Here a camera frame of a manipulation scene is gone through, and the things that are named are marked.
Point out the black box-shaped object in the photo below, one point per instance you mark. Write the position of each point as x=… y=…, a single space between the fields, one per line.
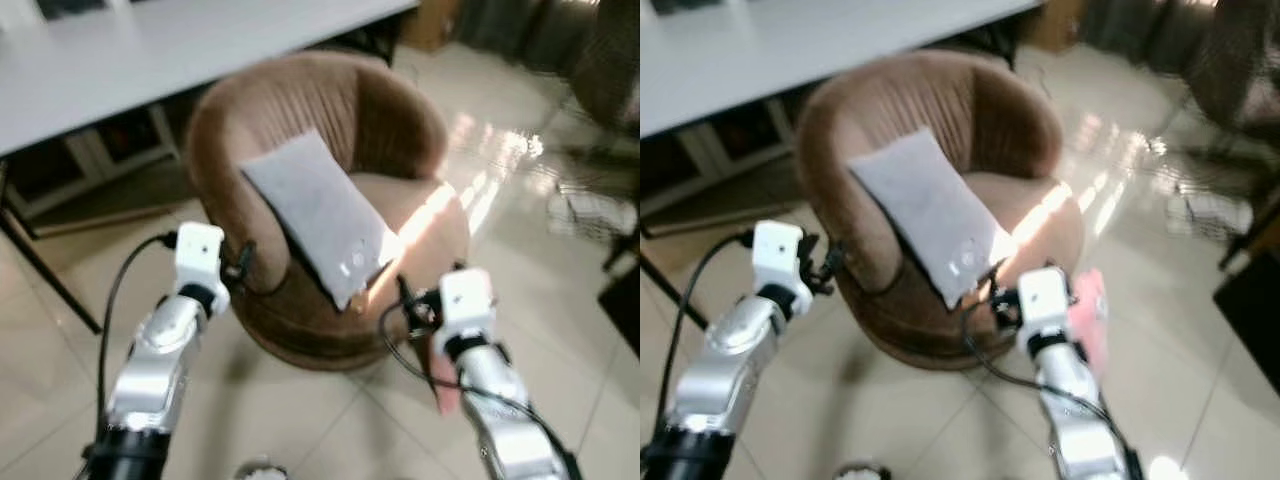
x=1250 y=320
x=622 y=310

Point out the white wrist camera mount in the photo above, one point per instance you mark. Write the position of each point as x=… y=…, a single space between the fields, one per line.
x=1043 y=298
x=777 y=250
x=198 y=255
x=465 y=300

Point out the dark brown chair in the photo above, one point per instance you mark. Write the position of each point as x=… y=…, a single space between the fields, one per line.
x=605 y=60
x=1235 y=60

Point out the brown cardboard box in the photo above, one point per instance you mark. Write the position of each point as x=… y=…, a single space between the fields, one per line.
x=1057 y=24
x=430 y=25

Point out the grey robot foot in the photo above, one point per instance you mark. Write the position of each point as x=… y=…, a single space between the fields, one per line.
x=862 y=471
x=262 y=470

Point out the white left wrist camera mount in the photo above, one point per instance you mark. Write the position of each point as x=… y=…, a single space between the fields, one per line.
x=198 y=255
x=777 y=250

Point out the grey rectangular pillow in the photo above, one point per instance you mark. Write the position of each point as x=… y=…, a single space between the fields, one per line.
x=930 y=210
x=320 y=215

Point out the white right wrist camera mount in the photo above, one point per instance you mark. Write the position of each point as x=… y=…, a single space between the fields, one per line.
x=465 y=300
x=1043 y=298

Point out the dark grey cabinet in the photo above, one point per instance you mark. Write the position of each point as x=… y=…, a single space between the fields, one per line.
x=1140 y=30
x=510 y=30

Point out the brown round armchair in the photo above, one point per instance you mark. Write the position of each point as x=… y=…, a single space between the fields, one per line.
x=920 y=100
x=300 y=100

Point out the white low shelf unit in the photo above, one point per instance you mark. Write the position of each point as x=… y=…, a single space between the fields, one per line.
x=720 y=150
x=100 y=150

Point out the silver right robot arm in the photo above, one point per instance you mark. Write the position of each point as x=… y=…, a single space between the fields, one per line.
x=1070 y=400
x=500 y=400

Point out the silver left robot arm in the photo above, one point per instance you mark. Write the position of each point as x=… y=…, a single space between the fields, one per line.
x=735 y=345
x=160 y=350

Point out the pink flat object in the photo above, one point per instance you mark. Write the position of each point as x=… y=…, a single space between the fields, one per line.
x=1088 y=315
x=446 y=388

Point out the black slanted table leg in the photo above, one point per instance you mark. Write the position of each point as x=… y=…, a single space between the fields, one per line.
x=651 y=266
x=50 y=270

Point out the long white table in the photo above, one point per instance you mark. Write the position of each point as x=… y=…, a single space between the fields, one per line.
x=150 y=60
x=780 y=55

